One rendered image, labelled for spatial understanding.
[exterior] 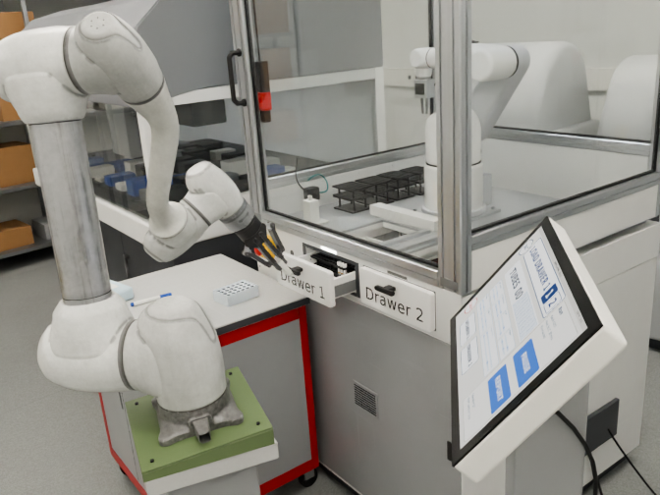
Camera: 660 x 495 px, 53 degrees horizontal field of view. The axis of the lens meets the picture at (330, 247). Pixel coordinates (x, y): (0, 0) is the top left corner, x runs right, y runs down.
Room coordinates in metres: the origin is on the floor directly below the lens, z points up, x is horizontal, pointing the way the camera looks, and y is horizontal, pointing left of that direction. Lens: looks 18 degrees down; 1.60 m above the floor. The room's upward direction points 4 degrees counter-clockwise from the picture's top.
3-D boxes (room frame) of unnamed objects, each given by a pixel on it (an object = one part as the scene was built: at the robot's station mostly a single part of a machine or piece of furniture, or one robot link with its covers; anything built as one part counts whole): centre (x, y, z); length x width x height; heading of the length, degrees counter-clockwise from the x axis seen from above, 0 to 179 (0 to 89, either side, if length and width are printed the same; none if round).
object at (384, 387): (2.20, -0.41, 0.40); 1.03 x 0.95 x 0.80; 36
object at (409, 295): (1.70, -0.17, 0.87); 0.29 x 0.02 x 0.11; 36
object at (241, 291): (2.05, 0.32, 0.78); 0.12 x 0.08 x 0.04; 132
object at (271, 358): (2.11, 0.50, 0.38); 0.62 x 0.58 x 0.76; 36
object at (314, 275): (1.90, 0.09, 0.87); 0.29 x 0.02 x 0.11; 36
